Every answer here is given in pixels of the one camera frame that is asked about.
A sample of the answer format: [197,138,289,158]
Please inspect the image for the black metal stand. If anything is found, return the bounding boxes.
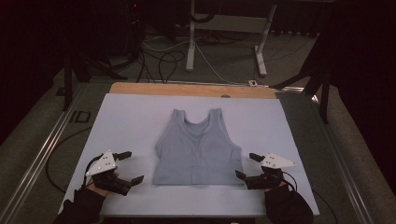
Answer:
[61,50,129,112]
[270,29,332,125]

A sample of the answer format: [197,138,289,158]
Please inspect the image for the person's left hand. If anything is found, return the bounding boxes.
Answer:
[85,182,112,198]

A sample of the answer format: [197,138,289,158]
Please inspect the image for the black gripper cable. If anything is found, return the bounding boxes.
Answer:
[81,153,105,189]
[280,170,299,192]

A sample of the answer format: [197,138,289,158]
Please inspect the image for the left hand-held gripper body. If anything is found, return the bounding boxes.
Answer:
[85,149,132,197]

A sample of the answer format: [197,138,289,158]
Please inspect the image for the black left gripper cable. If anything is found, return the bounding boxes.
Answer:
[81,153,105,189]

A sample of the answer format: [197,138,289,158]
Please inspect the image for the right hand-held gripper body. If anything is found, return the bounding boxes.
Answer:
[245,152,298,190]

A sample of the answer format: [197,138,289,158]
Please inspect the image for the black floor tape marks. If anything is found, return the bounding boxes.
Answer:
[68,109,92,124]

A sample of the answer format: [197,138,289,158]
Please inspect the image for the long black floor cable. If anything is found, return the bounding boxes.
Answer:
[45,125,93,193]

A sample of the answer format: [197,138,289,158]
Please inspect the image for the white floor cable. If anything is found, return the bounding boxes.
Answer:
[142,36,250,86]

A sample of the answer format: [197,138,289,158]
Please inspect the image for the person's right hand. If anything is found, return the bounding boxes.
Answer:
[263,182,288,194]

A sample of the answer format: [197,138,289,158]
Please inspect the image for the grey-blue tank top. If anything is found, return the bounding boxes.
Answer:
[151,107,245,187]

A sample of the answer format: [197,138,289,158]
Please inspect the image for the white metal desk frame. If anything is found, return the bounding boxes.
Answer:
[185,0,278,77]

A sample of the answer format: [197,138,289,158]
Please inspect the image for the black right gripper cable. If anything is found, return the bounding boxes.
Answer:
[280,170,299,192]

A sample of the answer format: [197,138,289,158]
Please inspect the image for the pale blue table mat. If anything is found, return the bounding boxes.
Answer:
[58,92,320,217]

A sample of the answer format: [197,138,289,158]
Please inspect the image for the looped black floor cables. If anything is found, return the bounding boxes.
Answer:
[135,49,187,85]

